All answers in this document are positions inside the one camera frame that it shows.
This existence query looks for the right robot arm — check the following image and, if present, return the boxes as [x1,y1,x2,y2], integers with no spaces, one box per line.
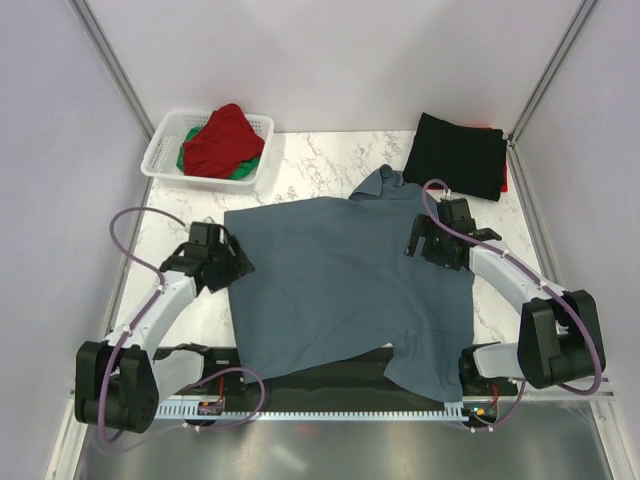
[405,199,606,395]

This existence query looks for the folded red t shirt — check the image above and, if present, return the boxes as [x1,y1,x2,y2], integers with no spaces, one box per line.
[418,119,510,194]

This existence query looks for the left aluminium frame post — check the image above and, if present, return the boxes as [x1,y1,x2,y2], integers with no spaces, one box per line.
[69,0,162,146]

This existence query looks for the aluminium frame post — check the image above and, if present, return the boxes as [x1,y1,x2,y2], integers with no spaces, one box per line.
[508,0,599,146]
[69,0,162,146]

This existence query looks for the dark red t shirt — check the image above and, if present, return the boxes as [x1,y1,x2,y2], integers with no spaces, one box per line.
[186,103,265,148]

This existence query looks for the blue-grey t shirt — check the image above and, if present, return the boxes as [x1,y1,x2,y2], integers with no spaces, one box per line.
[224,165,474,403]

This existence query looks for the white slotted cable duct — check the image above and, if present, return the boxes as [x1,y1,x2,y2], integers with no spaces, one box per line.
[155,396,498,422]

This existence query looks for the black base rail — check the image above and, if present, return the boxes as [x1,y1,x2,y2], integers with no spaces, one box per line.
[154,344,519,414]

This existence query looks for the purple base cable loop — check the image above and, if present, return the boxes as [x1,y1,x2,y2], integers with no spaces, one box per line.
[182,367,266,434]

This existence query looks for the green t shirt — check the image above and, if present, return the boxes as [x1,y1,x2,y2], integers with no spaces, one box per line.
[176,126,264,180]

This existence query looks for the white plastic basket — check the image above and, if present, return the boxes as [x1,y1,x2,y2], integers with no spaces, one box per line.
[141,104,274,195]

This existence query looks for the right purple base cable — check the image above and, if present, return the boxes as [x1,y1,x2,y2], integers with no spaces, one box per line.
[464,379,524,435]

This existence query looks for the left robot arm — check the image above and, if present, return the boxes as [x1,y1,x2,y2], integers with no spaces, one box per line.
[75,222,255,443]

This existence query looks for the right aluminium frame post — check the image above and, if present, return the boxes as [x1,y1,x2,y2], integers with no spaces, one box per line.
[508,0,599,146]

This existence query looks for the folded black t shirt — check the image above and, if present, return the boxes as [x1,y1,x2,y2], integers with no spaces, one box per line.
[401,112,505,203]

